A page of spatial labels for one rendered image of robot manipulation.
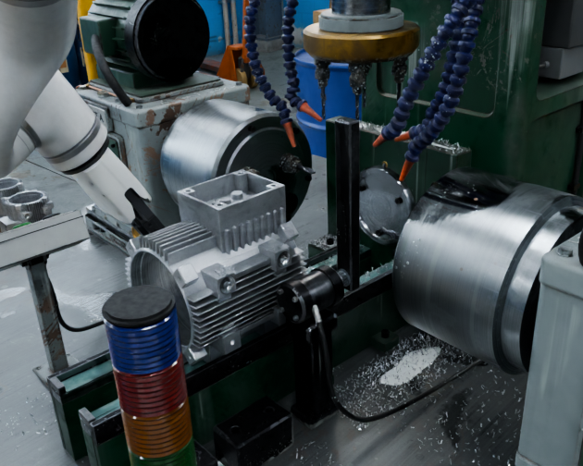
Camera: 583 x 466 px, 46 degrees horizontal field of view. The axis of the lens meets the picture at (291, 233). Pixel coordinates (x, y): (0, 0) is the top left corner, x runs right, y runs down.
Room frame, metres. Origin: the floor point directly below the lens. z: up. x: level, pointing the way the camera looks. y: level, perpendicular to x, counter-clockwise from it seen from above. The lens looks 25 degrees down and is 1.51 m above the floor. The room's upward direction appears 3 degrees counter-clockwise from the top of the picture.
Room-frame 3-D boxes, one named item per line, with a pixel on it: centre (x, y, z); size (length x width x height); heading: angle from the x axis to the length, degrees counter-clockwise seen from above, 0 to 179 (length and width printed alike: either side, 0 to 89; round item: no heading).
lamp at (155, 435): (0.49, 0.13, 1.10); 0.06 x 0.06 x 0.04
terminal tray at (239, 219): (0.92, 0.08, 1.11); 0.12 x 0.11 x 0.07; 131
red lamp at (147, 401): (0.49, 0.13, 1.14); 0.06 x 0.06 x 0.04
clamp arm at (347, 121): (0.88, -0.08, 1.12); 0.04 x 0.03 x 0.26; 130
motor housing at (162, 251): (0.90, 0.11, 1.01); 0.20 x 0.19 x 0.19; 131
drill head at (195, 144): (1.34, 0.14, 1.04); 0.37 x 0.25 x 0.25; 40
